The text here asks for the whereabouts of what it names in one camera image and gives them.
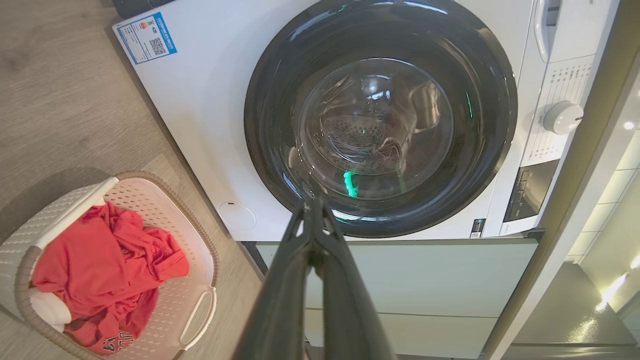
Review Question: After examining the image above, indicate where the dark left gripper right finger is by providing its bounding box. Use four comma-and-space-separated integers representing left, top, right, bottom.
315, 198, 397, 360

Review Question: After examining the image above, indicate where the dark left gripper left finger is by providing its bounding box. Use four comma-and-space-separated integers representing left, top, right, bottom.
232, 198, 327, 360

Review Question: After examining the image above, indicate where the white laundry basket brown rim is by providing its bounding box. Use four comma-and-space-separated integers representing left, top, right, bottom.
0, 171, 221, 360

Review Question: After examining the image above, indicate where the pale green cabinet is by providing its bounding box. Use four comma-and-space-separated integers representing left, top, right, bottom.
255, 239, 540, 360

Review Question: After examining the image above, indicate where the round white filter cover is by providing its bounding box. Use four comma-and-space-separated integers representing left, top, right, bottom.
218, 201, 257, 231

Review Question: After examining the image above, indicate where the red garment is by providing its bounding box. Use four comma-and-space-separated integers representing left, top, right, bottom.
31, 201, 190, 355

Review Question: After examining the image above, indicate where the white front-load washing machine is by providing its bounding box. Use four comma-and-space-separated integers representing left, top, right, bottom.
112, 0, 621, 243

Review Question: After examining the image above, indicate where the round black washer door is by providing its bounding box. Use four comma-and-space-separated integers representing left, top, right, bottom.
244, 0, 518, 238

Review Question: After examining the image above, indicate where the grey countertop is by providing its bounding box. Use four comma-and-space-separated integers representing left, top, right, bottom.
482, 47, 640, 360

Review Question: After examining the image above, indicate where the black washer display panel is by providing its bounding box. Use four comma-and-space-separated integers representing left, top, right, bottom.
503, 160, 560, 223

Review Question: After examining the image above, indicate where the white garment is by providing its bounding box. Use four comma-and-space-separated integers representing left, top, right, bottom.
28, 287, 72, 333

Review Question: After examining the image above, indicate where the white washer control knob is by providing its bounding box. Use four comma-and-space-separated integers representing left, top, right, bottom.
543, 101, 584, 136

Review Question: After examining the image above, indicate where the blue energy label sticker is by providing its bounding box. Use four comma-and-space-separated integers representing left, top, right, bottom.
116, 12, 178, 65

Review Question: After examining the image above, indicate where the white detergent drawer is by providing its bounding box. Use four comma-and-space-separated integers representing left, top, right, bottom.
532, 0, 621, 64

